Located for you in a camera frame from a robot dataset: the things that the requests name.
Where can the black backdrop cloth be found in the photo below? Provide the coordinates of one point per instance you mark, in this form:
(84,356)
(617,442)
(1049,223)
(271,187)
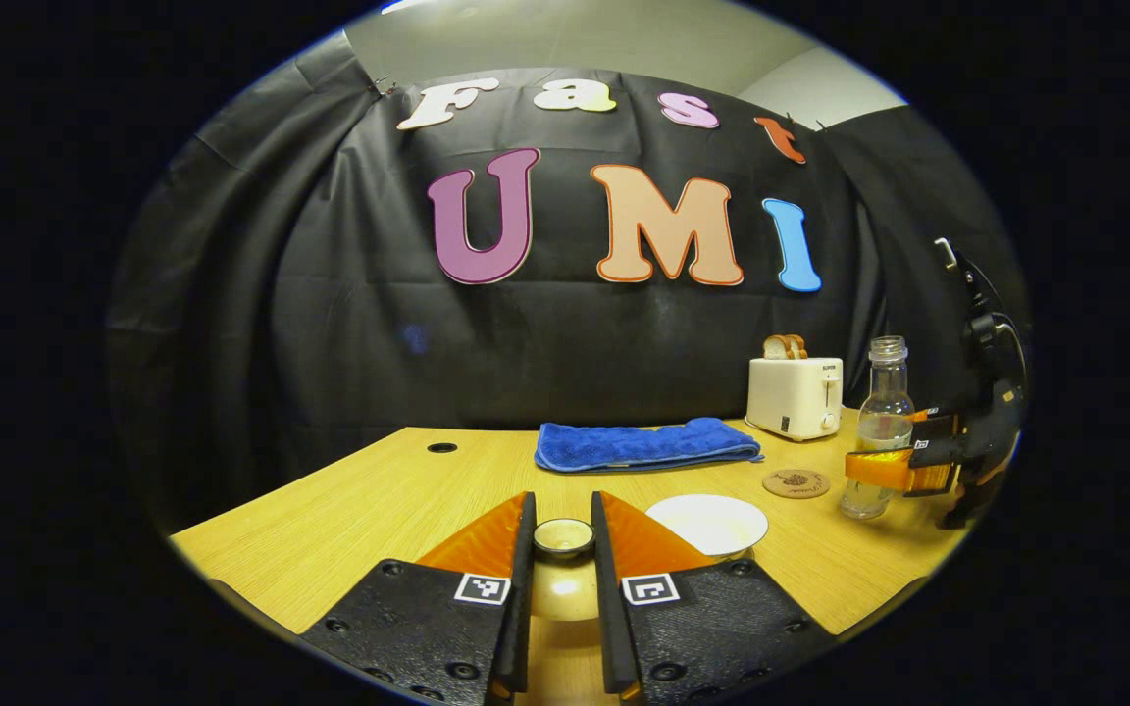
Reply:
(379,343)

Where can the clear plastic water bottle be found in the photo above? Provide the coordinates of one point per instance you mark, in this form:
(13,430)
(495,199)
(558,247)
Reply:
(881,412)

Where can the cream ceramic teacup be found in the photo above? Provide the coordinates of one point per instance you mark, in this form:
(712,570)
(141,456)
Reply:
(707,522)

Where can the round wooden coaster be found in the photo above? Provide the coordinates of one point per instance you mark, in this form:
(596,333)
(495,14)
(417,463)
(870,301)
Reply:
(796,483)

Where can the toast bread slice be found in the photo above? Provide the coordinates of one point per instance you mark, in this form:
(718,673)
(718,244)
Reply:
(797,346)
(776,347)

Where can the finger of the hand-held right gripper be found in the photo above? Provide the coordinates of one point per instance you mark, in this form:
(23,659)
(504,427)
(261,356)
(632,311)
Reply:
(879,469)
(940,424)

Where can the cream toaster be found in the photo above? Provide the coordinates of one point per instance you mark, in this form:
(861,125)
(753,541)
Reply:
(791,397)

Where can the folded blue towel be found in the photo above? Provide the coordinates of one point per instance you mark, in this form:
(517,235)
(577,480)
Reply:
(643,446)

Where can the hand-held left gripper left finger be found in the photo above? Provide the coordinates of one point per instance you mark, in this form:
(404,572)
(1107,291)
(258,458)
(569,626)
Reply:
(428,618)

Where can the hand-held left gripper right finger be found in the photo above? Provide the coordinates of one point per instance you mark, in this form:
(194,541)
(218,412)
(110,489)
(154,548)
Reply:
(702,618)

